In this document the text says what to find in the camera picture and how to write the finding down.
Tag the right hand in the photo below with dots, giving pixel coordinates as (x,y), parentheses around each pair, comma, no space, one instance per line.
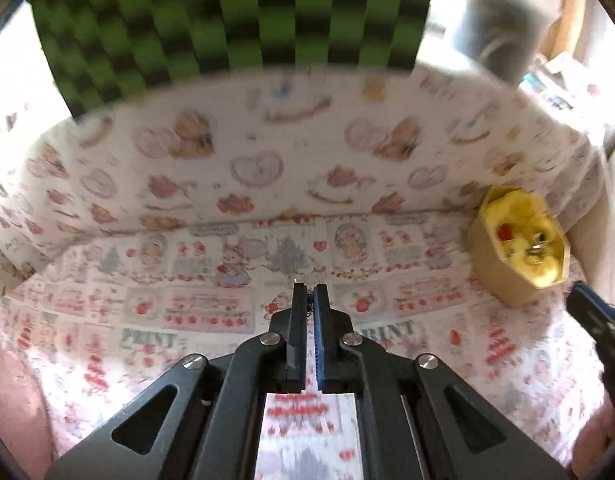
(594,439)

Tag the baby bear patterned sheet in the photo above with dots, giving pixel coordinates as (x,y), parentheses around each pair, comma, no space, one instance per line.
(179,222)

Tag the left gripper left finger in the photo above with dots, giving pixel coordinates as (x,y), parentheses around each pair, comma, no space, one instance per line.
(202,418)

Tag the green checkered tissue box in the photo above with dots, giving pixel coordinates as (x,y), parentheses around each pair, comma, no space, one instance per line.
(103,51)

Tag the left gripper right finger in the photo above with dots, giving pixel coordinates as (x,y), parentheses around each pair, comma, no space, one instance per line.
(416,418)

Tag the translucent plastic jar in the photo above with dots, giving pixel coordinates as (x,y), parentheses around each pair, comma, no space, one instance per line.
(502,36)

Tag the gold earring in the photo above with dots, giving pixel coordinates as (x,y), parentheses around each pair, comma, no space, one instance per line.
(539,248)

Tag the red gem jewelry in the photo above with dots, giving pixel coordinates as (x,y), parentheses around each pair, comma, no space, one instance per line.
(505,232)

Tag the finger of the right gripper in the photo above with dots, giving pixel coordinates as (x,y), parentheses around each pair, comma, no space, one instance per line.
(593,313)

